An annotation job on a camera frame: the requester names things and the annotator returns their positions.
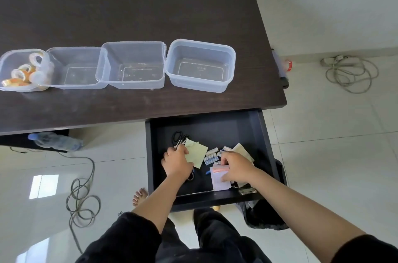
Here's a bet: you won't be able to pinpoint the person's left hand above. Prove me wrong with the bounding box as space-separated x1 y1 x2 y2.
161 145 195 181

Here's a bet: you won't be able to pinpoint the person's right hand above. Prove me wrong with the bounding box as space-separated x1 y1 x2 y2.
219 151 259 184

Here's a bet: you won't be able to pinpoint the yellow sticky note pad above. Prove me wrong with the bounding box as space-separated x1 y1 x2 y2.
184 139 209 169

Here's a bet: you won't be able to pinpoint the person's left forearm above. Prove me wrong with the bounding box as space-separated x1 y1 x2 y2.
132 175 191 235

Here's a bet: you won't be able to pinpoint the person's right forearm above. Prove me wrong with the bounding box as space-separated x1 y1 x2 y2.
248 167 367 263

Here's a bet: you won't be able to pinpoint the cream sticky note pad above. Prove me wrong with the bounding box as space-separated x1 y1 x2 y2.
231 143 255 163

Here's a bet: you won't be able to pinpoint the black scissors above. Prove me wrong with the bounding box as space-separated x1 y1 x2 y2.
172 130 191 149

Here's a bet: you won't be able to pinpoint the black open drawer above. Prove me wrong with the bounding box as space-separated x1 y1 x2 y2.
145 109 280 213

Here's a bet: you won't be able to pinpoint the person's left foot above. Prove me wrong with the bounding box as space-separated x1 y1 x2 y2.
132 188 149 207

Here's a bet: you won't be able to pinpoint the black trash bin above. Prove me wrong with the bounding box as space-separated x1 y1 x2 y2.
236 158 290 231

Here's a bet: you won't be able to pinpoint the black trousers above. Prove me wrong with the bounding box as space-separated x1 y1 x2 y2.
155 207 272 263

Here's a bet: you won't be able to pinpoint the clear plastic container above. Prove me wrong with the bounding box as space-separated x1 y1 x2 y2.
38 46 109 90
164 39 236 93
95 41 167 90

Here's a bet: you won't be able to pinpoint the black left sleeve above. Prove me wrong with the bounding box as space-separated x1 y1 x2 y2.
75 211 163 263

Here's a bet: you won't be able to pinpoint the black sleeve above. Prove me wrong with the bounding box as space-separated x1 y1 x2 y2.
330 234 398 263
75 211 163 263

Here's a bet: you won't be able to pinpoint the clear bottle with red cap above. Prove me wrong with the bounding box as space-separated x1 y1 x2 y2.
271 49 293 78

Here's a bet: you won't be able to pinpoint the water bottle with blue cap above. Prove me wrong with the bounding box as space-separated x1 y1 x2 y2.
28 131 84 152

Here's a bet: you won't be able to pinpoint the black right sleeve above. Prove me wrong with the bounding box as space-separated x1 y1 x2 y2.
330 234 398 263

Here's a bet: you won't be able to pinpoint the clear tape roll white core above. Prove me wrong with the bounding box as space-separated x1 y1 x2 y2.
29 68 54 85
29 53 44 67

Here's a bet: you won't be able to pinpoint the clear container with tape rolls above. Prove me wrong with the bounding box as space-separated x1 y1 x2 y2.
0 48 50 92

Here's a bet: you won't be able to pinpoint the grey floor cable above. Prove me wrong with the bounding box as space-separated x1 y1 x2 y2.
9 147 102 255

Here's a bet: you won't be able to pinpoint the grey power strip cable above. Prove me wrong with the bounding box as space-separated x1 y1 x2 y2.
325 57 379 95

